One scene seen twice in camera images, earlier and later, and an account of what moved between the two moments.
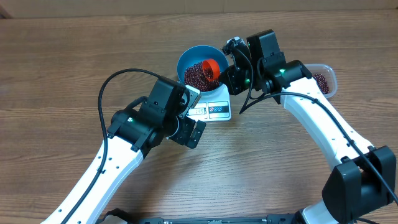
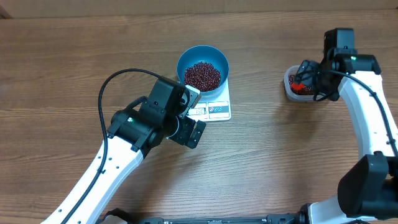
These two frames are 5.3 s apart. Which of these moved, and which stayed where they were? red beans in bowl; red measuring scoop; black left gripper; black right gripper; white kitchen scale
Moved: black right gripper; red measuring scoop
Stayed: black left gripper; red beans in bowl; white kitchen scale
